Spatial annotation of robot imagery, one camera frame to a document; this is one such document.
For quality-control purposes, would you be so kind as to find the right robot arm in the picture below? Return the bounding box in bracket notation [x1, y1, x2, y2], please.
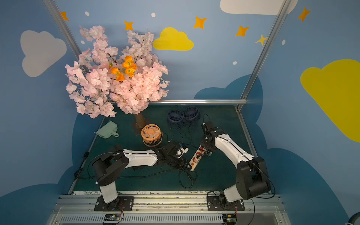
[199, 121, 272, 203]

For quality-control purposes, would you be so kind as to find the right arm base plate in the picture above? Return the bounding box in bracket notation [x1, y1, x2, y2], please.
[207, 196, 245, 212]

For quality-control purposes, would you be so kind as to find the white red power strip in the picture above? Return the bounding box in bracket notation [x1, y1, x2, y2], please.
[189, 147, 207, 172]

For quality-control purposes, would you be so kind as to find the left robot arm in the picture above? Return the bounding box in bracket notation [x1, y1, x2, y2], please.
[89, 142, 190, 204]

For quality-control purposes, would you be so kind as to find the orange desk fan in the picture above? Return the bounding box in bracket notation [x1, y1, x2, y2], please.
[141, 124, 163, 147]

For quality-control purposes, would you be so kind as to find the dark blue fan left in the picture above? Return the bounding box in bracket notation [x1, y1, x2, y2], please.
[167, 109, 184, 128]

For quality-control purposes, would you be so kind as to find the aluminium rail frame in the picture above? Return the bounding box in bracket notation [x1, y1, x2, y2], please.
[47, 191, 291, 225]

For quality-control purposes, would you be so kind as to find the right green circuit board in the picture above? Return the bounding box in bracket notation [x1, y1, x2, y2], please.
[222, 214, 237, 225]

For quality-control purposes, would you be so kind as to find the green circuit board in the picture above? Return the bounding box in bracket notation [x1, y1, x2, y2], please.
[222, 214, 237, 225]
[104, 214, 122, 223]

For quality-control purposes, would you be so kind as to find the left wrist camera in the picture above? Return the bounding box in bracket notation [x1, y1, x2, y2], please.
[175, 145, 188, 158]

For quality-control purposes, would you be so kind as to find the left green circuit board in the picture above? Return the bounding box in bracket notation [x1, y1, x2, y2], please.
[104, 214, 122, 223]

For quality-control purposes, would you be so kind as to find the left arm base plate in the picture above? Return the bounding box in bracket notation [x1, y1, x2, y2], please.
[94, 195, 135, 212]

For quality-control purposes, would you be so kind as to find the dark blue fan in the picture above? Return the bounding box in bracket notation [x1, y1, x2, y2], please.
[183, 106, 201, 123]
[167, 109, 184, 128]

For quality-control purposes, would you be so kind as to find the dark blue fan right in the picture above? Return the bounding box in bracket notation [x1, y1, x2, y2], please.
[183, 106, 201, 123]

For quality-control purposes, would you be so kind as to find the pink artificial blossom tree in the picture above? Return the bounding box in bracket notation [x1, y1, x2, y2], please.
[65, 26, 170, 119]

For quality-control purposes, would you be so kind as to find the thin black fan cable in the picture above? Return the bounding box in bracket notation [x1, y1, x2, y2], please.
[163, 123, 203, 150]

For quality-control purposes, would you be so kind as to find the mint green dustpan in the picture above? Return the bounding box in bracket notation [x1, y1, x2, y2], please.
[95, 121, 119, 139]

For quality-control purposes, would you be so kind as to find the black power strip cable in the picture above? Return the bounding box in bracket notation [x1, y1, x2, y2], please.
[75, 167, 199, 189]

